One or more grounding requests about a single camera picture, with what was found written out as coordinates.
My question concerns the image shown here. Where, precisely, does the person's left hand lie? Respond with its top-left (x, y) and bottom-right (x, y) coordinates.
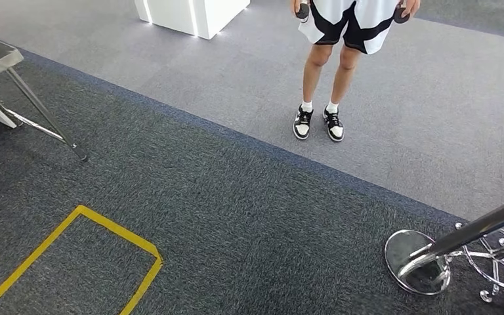
top-left (397, 0), bottom-right (421, 20)

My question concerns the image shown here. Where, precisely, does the person's right hand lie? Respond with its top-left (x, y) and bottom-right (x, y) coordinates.
top-left (291, 0), bottom-right (312, 16)

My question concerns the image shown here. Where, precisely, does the person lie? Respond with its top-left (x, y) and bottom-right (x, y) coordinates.
top-left (291, 0), bottom-right (421, 143)

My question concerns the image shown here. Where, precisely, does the white lit display stand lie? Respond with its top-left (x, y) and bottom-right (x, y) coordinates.
top-left (135, 0), bottom-right (251, 41)

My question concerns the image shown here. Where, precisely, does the chrome stanchion with round base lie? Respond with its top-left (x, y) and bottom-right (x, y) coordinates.
top-left (384, 191), bottom-right (504, 297)

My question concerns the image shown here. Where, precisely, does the yellow floor tape square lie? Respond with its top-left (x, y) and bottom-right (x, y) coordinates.
top-left (0, 205), bottom-right (165, 315)

